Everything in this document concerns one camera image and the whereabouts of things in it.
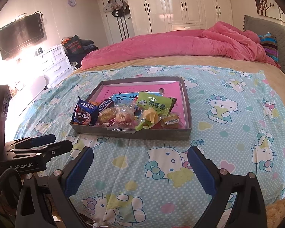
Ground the blue Oreo cookie pack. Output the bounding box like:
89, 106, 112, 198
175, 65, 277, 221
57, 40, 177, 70
71, 98, 99, 126

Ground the clear meat floss cake pack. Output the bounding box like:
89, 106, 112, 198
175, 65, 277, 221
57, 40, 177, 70
96, 107, 117, 127

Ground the brown Snickers bar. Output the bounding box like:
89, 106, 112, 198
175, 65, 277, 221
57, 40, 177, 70
98, 99, 114, 114

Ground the clear candied hawthorn pack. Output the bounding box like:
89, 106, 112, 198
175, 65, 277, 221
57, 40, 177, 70
108, 104, 137, 134

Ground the clear yellow pastry pack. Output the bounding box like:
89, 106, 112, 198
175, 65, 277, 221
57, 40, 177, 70
135, 108, 160, 131

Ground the small yellow cake pack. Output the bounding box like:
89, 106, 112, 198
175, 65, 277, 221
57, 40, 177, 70
161, 113, 182, 129

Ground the green milk snack pack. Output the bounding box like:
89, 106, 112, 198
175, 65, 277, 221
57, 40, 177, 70
136, 92, 171, 115

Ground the black green pea snack pack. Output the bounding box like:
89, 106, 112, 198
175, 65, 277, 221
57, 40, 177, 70
168, 97, 177, 113

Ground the brown fuzzy rug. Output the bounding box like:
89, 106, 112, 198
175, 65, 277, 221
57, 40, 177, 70
266, 198, 285, 228

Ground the white drawer cabinet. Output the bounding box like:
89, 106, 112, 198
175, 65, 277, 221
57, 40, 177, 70
37, 44, 74, 89

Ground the Hello Kitty blue sheet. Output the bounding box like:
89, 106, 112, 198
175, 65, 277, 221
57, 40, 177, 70
15, 66, 285, 227

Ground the pink blue children's book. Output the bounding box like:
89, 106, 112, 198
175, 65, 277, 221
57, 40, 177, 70
88, 77, 191, 129

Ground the black shopping bag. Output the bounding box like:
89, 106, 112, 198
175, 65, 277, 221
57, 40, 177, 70
62, 35, 84, 55

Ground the folded dark clothes pile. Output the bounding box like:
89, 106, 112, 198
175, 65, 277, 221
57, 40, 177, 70
80, 39, 98, 52

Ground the dark cardboard tray box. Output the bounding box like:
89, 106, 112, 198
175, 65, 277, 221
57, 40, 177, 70
70, 76, 192, 141

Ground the tan bed cover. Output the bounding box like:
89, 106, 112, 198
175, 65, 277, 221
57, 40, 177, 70
88, 56, 285, 106

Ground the white door with hangers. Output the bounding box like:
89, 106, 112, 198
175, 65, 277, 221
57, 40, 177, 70
97, 0, 135, 45

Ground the striped colourful pillow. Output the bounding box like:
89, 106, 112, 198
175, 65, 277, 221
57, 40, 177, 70
258, 33, 279, 63

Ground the pink quilt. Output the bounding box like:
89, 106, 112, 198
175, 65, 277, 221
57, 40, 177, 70
81, 22, 281, 70

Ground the white wardrobe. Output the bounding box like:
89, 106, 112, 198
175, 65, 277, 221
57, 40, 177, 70
127, 0, 233, 35

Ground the grey padded headboard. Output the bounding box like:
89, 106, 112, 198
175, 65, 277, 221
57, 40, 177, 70
244, 15, 285, 74

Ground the wall mounted television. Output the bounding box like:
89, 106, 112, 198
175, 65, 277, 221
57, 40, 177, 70
0, 12, 45, 60

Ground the round wall clock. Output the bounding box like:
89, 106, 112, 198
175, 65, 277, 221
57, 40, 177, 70
68, 0, 77, 7

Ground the flower wall painting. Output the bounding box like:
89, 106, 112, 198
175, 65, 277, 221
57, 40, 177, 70
255, 0, 285, 23

